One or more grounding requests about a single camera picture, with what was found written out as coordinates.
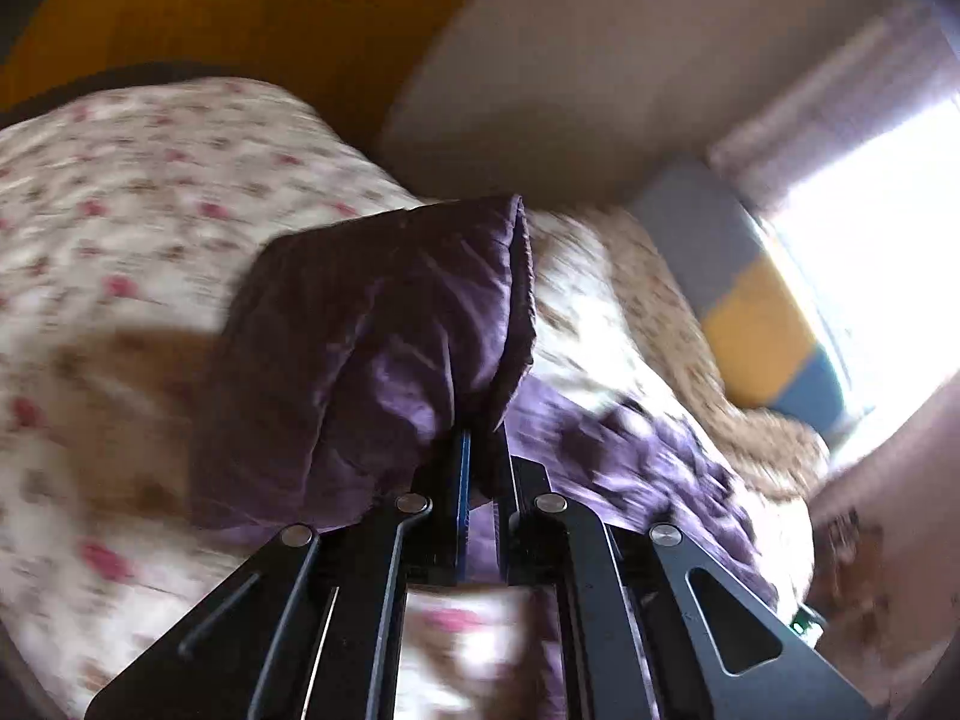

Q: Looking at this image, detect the pink curtain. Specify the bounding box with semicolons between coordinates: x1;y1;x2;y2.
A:
709;0;955;203

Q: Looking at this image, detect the purple down jacket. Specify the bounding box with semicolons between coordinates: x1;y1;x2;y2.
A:
187;195;781;616

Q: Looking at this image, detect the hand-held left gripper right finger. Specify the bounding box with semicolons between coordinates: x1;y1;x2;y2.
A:
493;456;875;720

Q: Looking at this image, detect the pink blossom floral quilt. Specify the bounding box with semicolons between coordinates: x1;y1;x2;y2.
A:
0;79;818;720

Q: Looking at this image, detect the bright window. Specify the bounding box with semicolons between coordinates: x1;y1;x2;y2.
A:
757;90;960;425

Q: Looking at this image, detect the grey yellow blue headboard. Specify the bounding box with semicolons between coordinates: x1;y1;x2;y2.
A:
628;157;863;430

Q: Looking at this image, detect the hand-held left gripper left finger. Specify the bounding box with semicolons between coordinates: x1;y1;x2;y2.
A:
85;429;473;720

